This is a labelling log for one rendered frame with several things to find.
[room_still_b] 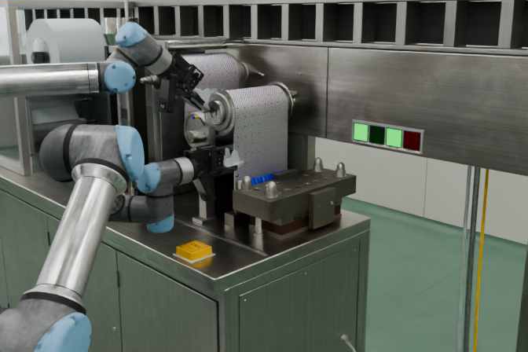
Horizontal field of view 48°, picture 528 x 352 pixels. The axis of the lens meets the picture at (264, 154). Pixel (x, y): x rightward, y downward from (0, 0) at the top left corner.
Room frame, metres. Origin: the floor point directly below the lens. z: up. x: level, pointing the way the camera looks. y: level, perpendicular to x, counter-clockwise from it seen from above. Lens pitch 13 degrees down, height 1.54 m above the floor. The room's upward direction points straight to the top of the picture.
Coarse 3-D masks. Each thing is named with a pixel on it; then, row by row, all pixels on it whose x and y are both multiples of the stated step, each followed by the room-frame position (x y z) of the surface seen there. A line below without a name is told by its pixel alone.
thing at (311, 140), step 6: (312, 138) 2.20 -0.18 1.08; (312, 144) 2.20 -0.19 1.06; (312, 150) 2.20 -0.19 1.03; (312, 156) 2.20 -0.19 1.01; (312, 162) 2.20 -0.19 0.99; (312, 168) 2.20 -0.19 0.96; (522, 288) 1.57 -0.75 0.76; (522, 294) 1.57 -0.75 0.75; (522, 300) 1.57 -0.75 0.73; (522, 306) 1.57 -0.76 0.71; (522, 312) 1.57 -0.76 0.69; (522, 318) 1.56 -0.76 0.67; (522, 324) 1.56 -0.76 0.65; (522, 330) 1.56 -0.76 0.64; (522, 336) 1.56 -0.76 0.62; (516, 342) 1.58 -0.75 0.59; (522, 342) 1.56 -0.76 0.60; (516, 348) 1.57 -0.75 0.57; (522, 348) 1.56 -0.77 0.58
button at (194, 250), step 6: (180, 246) 1.50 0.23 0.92; (186, 246) 1.50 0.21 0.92; (192, 246) 1.50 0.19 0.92; (198, 246) 1.50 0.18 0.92; (204, 246) 1.50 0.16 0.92; (210, 246) 1.50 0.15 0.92; (180, 252) 1.49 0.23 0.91; (186, 252) 1.47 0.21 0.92; (192, 252) 1.46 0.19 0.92; (198, 252) 1.47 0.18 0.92; (204, 252) 1.48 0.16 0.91; (210, 252) 1.50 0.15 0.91; (192, 258) 1.45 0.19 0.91
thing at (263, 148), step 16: (240, 128) 1.76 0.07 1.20; (256, 128) 1.80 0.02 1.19; (272, 128) 1.85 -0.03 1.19; (240, 144) 1.76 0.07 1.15; (256, 144) 1.80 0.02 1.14; (272, 144) 1.85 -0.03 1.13; (240, 160) 1.76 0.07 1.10; (256, 160) 1.80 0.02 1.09; (272, 160) 1.85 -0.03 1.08; (240, 176) 1.76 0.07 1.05; (256, 176) 1.80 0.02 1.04
